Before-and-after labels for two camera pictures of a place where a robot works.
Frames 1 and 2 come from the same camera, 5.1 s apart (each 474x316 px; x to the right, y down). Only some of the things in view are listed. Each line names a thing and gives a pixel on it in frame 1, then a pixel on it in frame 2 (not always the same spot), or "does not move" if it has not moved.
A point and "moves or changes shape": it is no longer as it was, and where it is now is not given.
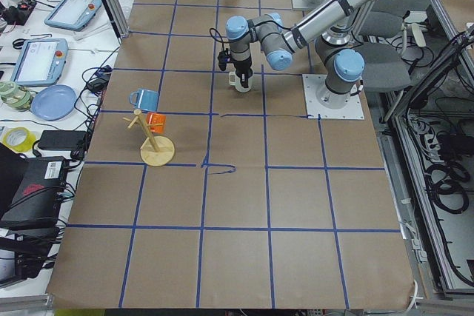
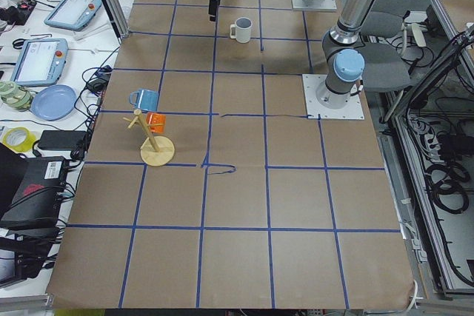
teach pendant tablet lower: x=41 y=62 does not move
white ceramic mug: x=235 y=81 moves or changes shape
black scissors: x=18 y=42 does not move
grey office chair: x=386 y=62 does not move
